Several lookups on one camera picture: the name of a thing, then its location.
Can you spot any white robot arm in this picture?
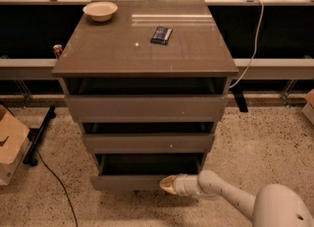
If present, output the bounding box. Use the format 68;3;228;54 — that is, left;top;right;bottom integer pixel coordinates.
159;170;314;227

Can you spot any grey top drawer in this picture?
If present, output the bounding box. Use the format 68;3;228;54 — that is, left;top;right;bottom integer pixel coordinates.
62;78;229;123

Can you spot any grey bottom drawer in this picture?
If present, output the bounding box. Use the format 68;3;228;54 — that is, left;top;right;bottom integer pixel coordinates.
90;153;205;191

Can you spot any grey drawer cabinet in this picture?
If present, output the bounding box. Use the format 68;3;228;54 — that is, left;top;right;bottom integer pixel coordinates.
51;0;239;173

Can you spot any cardboard box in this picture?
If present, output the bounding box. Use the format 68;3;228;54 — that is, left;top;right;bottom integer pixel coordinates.
302;88;314;125
0;105;29;186

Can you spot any grey middle drawer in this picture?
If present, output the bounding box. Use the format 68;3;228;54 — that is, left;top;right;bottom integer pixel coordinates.
82;122;214;153

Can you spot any black stand leg right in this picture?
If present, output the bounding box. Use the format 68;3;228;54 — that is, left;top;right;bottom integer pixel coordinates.
232;85;248;113

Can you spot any white cable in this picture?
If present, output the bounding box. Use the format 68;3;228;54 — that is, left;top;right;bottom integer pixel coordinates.
228;0;265;89

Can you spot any cardboard box left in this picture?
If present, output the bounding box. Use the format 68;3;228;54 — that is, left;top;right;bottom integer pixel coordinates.
0;105;29;186

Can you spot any black stand leg left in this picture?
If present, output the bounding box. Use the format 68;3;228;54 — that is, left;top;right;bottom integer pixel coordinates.
23;106;56;166

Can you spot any grey drawer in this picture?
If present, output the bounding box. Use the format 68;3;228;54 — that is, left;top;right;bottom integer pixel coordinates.
82;122;214;153
62;78;229;123
90;153;205;191

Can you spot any beige paper bowl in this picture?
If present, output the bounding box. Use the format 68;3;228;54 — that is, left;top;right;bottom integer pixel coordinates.
83;2;118;22

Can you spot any black floor cable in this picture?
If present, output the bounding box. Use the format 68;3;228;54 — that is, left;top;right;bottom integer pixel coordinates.
35;150;79;227

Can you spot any cardboard box right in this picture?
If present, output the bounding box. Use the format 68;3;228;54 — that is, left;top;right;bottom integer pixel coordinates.
302;88;314;125

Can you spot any black stand leg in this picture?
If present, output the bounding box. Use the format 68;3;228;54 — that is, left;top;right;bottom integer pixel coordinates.
232;85;248;113
23;106;56;166

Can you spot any red soda can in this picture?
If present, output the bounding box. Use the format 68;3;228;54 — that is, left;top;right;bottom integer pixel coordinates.
53;44;63;59

